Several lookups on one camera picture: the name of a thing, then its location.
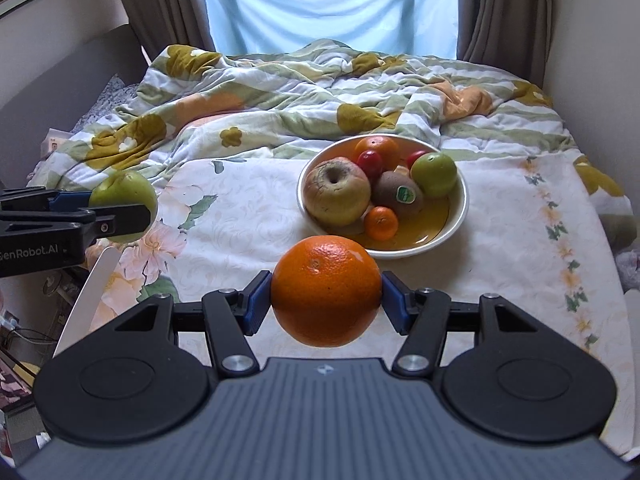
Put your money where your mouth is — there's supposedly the smooth small mandarin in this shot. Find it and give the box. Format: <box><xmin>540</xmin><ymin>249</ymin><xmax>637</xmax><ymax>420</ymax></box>
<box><xmin>363</xmin><ymin>206</ymin><xmax>399</xmax><ymax>241</ymax></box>

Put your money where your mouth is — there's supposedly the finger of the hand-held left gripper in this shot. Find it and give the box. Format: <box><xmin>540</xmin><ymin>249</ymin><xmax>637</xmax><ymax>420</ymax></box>
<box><xmin>0</xmin><ymin>203</ymin><xmax>152</xmax><ymax>242</ymax></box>
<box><xmin>0</xmin><ymin>186</ymin><xmax>93</xmax><ymax>212</ymax></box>

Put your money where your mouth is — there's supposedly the small cardboard box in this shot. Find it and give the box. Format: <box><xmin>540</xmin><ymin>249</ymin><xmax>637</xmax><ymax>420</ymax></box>
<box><xmin>42</xmin><ymin>130</ymin><xmax>73</xmax><ymax>158</ymax></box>

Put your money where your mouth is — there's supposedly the light blue window sheet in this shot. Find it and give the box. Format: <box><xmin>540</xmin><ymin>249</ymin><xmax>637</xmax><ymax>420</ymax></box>
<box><xmin>199</xmin><ymin>0</ymin><xmax>461</xmax><ymax>61</ymax></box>

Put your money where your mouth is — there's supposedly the floral tablecloth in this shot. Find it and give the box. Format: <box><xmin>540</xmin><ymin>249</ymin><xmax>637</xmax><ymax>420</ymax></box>
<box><xmin>85</xmin><ymin>152</ymin><xmax>626</xmax><ymax>456</ymax></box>

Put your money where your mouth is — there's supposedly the floral quilt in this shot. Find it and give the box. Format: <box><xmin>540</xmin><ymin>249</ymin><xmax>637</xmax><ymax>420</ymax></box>
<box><xmin>27</xmin><ymin>39</ymin><xmax>633</xmax><ymax>248</ymax></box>

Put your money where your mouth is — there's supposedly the kiwi with green sticker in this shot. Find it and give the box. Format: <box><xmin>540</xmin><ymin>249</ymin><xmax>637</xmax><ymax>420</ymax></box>
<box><xmin>372</xmin><ymin>170</ymin><xmax>425</xmax><ymax>219</ymax></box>

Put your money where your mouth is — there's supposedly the brown curtain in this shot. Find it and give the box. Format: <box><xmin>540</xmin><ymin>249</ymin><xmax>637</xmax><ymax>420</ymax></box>
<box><xmin>107</xmin><ymin>0</ymin><xmax>216</xmax><ymax>56</ymax></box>
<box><xmin>456</xmin><ymin>0</ymin><xmax>556</xmax><ymax>88</ymax></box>

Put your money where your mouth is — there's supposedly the large navel orange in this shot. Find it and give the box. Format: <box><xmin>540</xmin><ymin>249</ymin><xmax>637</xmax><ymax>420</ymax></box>
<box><xmin>270</xmin><ymin>235</ymin><xmax>383</xmax><ymax>348</ymax></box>

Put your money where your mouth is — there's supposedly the black cable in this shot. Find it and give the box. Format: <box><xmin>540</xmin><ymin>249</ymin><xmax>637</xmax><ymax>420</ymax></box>
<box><xmin>0</xmin><ymin>326</ymin><xmax>55</xmax><ymax>348</ymax></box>

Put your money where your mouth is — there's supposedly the grey patterned pillow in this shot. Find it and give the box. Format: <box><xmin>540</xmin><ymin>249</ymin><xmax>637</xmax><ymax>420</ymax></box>
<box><xmin>70</xmin><ymin>74</ymin><xmax>146</xmax><ymax>133</ymax></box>

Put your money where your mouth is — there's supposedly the cream oval bowl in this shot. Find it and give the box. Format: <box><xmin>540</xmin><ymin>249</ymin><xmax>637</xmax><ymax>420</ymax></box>
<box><xmin>297</xmin><ymin>134</ymin><xmax>469</xmax><ymax>260</ymax></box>

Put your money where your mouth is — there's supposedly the green apple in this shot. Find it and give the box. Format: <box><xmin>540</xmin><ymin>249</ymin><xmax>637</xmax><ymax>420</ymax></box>
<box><xmin>410</xmin><ymin>152</ymin><xmax>459</xmax><ymax>199</ymax></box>
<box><xmin>89</xmin><ymin>170</ymin><xmax>159</xmax><ymax>244</ymax></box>

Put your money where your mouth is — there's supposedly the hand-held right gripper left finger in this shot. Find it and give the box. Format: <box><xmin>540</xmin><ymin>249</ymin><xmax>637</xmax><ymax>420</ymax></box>
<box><xmin>114</xmin><ymin>270</ymin><xmax>273</xmax><ymax>378</ymax></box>

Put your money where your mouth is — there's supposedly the medium orange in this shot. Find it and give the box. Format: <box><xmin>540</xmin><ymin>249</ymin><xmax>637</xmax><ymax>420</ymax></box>
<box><xmin>354</xmin><ymin>135</ymin><xmax>402</xmax><ymax>171</ymax></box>

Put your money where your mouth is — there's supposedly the grey headboard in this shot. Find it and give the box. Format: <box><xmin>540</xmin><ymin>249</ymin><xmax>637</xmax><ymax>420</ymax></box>
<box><xmin>0</xmin><ymin>22</ymin><xmax>151</xmax><ymax>126</ymax></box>

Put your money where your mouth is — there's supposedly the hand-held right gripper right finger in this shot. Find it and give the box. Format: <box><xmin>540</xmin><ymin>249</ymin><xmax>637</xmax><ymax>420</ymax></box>
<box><xmin>381</xmin><ymin>270</ymin><xmax>541</xmax><ymax>378</ymax></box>

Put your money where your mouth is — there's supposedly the wrinkled yellow apple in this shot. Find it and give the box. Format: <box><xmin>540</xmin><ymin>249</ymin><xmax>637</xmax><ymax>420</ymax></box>
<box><xmin>304</xmin><ymin>156</ymin><xmax>372</xmax><ymax>227</ymax></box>

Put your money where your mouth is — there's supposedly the grey fluffy cloth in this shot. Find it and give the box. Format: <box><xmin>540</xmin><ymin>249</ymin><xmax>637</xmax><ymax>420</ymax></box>
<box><xmin>612</xmin><ymin>247</ymin><xmax>640</xmax><ymax>293</ymax></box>

